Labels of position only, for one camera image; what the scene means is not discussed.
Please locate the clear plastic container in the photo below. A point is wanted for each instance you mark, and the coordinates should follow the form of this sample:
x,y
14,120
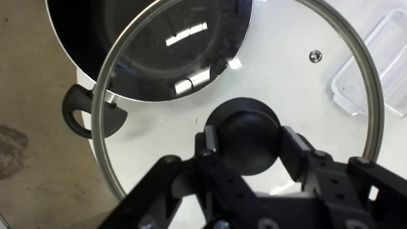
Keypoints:
x,y
395,71

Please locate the glass pot lid black knob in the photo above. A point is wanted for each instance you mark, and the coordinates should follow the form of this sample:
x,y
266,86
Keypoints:
x,y
250,139

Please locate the large black cooking pot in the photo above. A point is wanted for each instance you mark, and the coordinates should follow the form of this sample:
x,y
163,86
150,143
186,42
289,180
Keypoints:
x,y
72,25

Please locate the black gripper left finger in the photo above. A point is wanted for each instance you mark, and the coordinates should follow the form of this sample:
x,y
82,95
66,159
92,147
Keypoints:
x,y
161,185

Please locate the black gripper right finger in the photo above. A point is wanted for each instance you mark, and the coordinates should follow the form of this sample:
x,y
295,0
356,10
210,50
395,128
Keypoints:
x,y
322,169

